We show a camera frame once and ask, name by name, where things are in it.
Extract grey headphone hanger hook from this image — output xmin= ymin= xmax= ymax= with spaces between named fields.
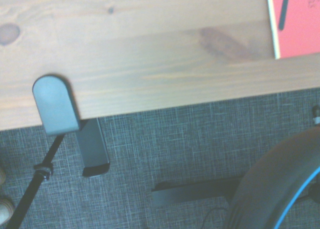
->
xmin=31 ymin=74 xmax=111 ymax=178

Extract small black strap clip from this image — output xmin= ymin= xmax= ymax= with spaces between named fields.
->
xmin=33 ymin=163 xmax=54 ymax=181

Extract black and blue headphones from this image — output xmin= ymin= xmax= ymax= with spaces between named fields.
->
xmin=224 ymin=127 xmax=320 ymax=229

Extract black cable with white band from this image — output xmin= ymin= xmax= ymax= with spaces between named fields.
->
xmin=311 ymin=104 xmax=320 ymax=126

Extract red sticky notes book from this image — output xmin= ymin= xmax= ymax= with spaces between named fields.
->
xmin=265 ymin=0 xmax=320 ymax=60

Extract black table base foot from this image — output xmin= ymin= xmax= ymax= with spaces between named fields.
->
xmin=150 ymin=175 xmax=245 ymax=210

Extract black diagonal table brace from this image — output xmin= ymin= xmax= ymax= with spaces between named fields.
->
xmin=4 ymin=133 xmax=66 ymax=229

